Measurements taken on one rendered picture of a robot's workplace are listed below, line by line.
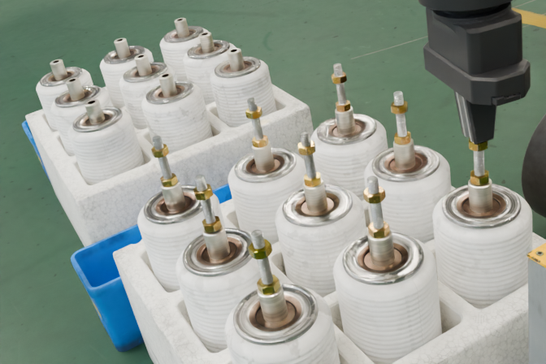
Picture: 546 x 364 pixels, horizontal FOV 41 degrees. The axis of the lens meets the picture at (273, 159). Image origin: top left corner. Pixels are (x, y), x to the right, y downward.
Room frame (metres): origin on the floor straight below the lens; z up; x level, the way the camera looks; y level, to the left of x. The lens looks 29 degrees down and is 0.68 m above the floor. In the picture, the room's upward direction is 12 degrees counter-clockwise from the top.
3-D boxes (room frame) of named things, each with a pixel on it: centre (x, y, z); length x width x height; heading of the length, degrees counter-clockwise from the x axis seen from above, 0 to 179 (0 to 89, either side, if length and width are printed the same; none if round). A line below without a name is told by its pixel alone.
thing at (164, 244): (0.71, 0.12, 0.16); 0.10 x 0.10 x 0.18
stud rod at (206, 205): (0.60, 0.07, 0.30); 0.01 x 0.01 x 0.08
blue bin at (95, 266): (0.86, 0.15, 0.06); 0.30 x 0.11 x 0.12; 114
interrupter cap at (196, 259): (0.60, 0.07, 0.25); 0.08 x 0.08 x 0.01
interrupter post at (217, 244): (0.60, 0.07, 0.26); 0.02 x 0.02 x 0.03
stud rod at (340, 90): (0.80, -0.10, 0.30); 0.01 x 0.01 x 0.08
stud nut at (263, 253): (0.49, 0.03, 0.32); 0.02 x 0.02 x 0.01; 84
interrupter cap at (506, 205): (0.58, -0.19, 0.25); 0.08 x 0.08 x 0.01
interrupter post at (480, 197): (0.58, -0.19, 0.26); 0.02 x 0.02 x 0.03
